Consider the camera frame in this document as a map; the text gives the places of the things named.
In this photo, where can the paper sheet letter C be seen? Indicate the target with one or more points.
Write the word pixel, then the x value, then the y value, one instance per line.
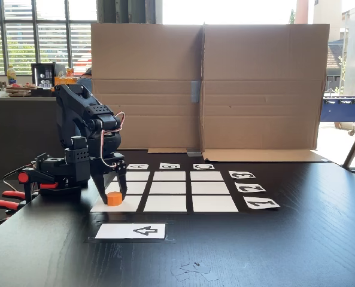
pixel 204 166

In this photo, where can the paper sheet number 1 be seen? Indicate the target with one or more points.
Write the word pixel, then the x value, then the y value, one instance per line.
pixel 261 203

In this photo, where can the red black bar clamp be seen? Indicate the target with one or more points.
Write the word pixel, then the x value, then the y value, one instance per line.
pixel 23 177

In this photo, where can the person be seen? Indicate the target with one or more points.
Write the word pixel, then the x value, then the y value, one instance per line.
pixel 86 80

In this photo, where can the round orange token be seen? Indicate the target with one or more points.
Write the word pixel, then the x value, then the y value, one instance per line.
pixel 115 199

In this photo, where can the black mini fridge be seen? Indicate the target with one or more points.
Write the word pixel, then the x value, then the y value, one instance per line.
pixel 45 71

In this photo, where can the orange juice carton pack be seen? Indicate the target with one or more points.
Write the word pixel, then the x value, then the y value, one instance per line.
pixel 62 80

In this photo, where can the window with blinds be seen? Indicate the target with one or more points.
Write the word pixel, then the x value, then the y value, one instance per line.
pixel 21 45

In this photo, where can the white nine-square grid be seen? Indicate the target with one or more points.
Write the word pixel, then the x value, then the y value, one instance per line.
pixel 168 191

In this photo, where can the clear tape scraps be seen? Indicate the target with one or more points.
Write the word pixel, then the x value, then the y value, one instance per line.
pixel 195 270

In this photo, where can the blue foosball table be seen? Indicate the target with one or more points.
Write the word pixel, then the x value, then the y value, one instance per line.
pixel 345 112

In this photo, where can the yellow bottle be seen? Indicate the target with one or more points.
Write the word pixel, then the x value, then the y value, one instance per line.
pixel 11 74

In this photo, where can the grey tape strip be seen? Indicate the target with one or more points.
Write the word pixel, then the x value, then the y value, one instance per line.
pixel 194 153
pixel 196 91

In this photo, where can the paper sheet number 3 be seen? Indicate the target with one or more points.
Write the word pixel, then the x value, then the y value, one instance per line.
pixel 242 175

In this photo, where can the paper sheet letter A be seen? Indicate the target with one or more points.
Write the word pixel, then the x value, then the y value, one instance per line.
pixel 137 166

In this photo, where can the paper sheet number 2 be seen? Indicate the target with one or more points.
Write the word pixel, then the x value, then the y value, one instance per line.
pixel 250 188

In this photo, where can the brown cardboard box panel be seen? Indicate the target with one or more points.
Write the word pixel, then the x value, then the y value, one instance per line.
pixel 264 74
pixel 147 59

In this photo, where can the wooden boards with food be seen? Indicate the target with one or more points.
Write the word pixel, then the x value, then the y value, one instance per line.
pixel 18 91

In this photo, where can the white arrow paper sheet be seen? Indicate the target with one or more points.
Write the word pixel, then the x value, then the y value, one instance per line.
pixel 120 231

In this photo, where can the dark counter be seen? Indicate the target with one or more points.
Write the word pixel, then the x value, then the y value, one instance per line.
pixel 15 134

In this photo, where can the paper sheet letter B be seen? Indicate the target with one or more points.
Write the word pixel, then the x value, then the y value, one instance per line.
pixel 169 166

